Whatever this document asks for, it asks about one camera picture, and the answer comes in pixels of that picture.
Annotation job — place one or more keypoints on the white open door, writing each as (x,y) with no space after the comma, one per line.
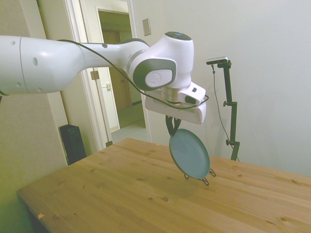
(104,109)

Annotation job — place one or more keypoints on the cream door with round knob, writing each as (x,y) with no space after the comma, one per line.
(73,109)

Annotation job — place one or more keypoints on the silver exterior camera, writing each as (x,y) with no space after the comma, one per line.
(217,60)

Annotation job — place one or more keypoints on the brown wooden hallway door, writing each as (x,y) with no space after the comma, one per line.
(121,92)

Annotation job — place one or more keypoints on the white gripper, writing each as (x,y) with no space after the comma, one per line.
(179,112)

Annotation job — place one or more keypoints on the door latch plate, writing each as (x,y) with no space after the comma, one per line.
(108,86)

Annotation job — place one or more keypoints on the brass door hinge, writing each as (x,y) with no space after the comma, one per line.
(108,144)
(95,75)

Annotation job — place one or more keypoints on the teal round plate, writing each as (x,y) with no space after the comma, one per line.
(189,153)

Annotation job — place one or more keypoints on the black speaker box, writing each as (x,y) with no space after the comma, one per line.
(73,145)

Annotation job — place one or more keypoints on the beige wall switch plate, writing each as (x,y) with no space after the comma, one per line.
(146,27)

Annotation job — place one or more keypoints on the white door frame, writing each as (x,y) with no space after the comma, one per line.
(90,109)

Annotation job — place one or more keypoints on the black camera stand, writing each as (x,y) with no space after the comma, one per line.
(227,82)

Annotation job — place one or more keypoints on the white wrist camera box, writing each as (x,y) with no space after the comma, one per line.
(194,93)

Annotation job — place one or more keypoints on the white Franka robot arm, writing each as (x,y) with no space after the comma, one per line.
(60,65)

